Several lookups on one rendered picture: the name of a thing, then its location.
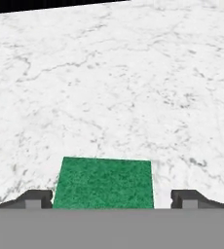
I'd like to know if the green sponge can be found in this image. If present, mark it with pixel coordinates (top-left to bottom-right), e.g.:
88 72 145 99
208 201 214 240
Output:
52 156 155 210

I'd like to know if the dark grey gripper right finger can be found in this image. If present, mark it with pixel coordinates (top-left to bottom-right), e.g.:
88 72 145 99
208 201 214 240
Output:
170 189 224 210

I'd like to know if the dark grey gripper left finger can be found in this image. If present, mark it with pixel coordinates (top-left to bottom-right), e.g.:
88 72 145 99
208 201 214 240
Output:
0 189 55 210

